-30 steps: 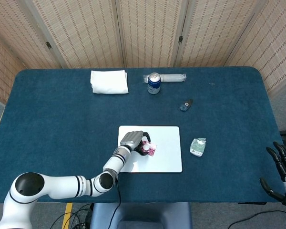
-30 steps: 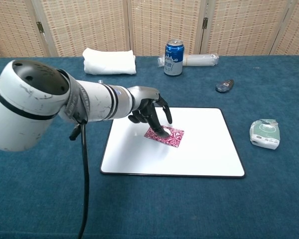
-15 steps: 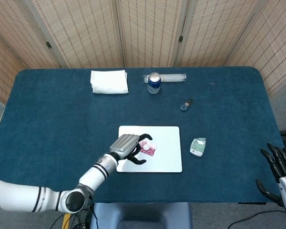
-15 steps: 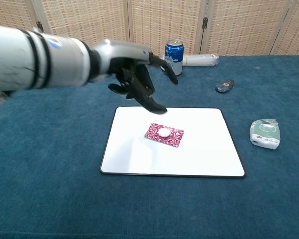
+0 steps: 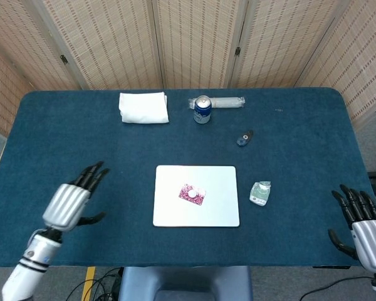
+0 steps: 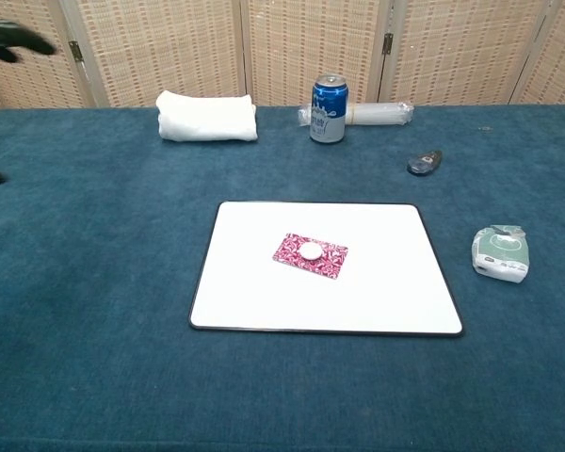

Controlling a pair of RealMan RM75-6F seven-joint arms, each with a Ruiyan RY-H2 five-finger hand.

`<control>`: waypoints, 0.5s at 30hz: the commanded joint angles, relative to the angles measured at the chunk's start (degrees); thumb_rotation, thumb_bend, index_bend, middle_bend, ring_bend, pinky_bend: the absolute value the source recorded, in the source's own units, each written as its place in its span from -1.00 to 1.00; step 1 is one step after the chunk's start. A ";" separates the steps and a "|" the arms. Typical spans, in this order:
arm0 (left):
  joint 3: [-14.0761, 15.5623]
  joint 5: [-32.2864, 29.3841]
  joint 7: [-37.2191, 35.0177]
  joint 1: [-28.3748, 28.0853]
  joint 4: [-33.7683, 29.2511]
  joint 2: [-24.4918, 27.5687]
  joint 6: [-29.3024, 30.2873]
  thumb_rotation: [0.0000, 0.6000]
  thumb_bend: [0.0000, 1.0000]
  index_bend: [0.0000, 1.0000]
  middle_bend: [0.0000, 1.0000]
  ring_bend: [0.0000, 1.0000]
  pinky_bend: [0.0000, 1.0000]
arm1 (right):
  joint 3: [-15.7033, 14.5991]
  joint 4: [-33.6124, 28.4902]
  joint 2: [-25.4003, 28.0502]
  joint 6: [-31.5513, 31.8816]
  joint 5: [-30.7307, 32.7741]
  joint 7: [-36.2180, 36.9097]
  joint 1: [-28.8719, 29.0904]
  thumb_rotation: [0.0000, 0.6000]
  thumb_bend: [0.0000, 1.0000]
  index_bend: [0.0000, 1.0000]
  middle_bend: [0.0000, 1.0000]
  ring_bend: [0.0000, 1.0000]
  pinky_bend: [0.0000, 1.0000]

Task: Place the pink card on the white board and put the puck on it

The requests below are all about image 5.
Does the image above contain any long black floor cable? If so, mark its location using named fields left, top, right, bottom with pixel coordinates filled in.
left=300, top=275, right=376, bottom=301

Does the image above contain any clear plastic-wrapped cup stack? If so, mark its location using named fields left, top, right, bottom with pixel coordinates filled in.
left=187, top=95, right=247, bottom=110

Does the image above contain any white folded towel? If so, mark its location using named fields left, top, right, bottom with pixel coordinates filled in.
left=117, top=91, right=170, bottom=124

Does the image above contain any blue table cloth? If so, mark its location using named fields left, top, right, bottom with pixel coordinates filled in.
left=0, top=87, right=376, bottom=269

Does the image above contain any green and white wipes pack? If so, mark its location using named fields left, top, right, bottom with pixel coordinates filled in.
left=248, top=180, right=272, bottom=208

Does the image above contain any silver and black left robot hand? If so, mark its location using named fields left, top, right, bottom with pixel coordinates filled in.
left=42, top=161, right=111, bottom=233

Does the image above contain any white square board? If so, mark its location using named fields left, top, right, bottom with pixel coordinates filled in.
left=152, top=165, right=241, bottom=228

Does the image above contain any blue and white drink can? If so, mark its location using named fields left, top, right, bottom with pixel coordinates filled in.
left=193, top=95, right=212, bottom=125

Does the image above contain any pink white patterned rectangular pad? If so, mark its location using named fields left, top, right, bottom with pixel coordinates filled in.
left=178, top=183, right=207, bottom=207

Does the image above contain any black floor cable bundle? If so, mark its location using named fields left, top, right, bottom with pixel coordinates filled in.
left=69, top=266, right=127, bottom=301

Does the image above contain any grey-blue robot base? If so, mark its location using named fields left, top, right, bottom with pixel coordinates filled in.
left=117, top=265, right=254, bottom=301

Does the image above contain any woven bamboo folding screen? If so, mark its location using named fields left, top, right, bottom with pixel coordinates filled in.
left=0, top=0, right=376, bottom=137

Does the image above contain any dark blue correction tape dispenser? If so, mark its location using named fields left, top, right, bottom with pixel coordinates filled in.
left=236, top=129, right=254, bottom=147

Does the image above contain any silver and black right robot hand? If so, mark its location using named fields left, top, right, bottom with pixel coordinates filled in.
left=327, top=184, right=376, bottom=273

